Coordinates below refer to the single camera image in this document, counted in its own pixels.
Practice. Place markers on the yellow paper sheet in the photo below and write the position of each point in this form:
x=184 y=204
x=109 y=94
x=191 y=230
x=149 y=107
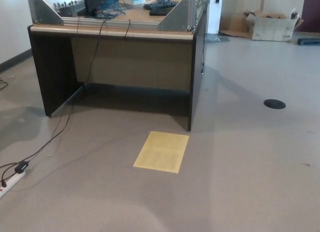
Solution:
x=161 y=151

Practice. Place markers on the clear plastic bag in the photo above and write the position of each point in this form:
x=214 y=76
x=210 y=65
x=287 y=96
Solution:
x=216 y=37

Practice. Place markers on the short black keyboard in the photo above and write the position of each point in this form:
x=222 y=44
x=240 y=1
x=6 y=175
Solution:
x=160 y=12

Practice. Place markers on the long black keyboard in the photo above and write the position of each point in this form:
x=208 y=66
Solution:
x=160 y=4

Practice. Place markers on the dark desk with beige top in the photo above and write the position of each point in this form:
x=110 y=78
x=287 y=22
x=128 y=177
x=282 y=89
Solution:
x=55 y=66

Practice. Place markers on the black round floor cover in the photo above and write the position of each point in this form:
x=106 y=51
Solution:
x=275 y=103

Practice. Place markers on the flattened brown cardboard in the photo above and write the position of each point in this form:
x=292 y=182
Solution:
x=235 y=24

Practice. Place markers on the black monitor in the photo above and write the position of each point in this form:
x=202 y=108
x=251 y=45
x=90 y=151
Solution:
x=95 y=1

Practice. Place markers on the open cardboard box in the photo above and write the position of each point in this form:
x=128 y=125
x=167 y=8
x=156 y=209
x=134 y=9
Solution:
x=272 y=29

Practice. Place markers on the black power adapter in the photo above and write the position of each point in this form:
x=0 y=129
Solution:
x=22 y=166

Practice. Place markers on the white power strip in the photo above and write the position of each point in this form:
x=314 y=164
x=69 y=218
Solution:
x=13 y=180

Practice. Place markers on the dark blue flat object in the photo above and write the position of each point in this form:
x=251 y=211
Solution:
x=308 y=41

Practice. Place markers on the aluminium profile frame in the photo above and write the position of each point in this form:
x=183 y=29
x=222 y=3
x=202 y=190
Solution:
x=112 y=23

